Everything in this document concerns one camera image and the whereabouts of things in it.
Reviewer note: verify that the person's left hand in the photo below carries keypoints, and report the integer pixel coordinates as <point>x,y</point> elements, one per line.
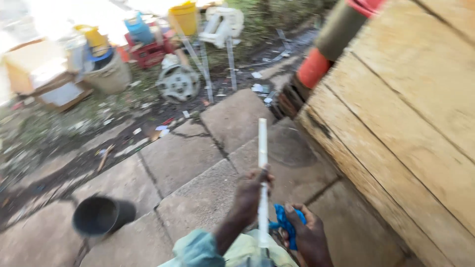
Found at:
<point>249,193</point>

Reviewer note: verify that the person's right hand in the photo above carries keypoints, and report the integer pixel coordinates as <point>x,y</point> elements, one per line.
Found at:
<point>310,237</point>

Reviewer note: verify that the person's left fingers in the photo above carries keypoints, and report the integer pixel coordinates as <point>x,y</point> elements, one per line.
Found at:
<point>265,178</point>

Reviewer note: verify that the white plastic pipe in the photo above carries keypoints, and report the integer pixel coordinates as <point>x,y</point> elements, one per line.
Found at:
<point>263,174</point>

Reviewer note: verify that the blue cloth rag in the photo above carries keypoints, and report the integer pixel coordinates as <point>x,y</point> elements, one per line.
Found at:
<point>286,222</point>

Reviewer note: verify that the person's light green clothing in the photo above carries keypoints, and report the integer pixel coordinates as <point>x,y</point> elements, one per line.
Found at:
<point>222,252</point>

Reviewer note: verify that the metal strip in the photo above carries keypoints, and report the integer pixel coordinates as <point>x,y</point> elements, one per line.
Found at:
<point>231,63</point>
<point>206,70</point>

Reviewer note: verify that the grey wheel hubcap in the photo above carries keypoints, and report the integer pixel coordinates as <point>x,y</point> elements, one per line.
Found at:
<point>178,83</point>

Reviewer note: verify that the orange and olive pipe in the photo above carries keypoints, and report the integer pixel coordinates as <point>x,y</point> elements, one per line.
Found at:
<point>330,40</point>

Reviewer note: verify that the white plastic chair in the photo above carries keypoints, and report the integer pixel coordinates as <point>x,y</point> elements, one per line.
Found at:
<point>221,25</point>

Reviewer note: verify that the black plastic bucket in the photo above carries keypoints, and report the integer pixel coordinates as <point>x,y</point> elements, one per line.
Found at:
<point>98,215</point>

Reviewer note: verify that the red plastic crate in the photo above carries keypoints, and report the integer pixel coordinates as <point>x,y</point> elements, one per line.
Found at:
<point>149,50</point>

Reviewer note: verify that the yellow plastic bucket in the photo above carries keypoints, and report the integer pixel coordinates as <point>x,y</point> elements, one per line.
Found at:
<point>184,16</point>

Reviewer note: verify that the beige woven basket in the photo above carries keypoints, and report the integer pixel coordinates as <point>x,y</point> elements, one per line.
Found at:
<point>108,75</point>

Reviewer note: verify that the blue plastic container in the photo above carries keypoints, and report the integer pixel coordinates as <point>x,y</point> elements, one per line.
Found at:
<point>139,29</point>

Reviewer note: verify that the yellow plastic jerrycan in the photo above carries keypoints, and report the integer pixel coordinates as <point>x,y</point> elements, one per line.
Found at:
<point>92,37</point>

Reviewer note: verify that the wooden box with white boards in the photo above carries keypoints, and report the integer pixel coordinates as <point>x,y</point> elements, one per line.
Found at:
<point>42,74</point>

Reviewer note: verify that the wooden plank wall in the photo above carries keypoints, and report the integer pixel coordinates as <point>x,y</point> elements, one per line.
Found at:
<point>400,122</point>

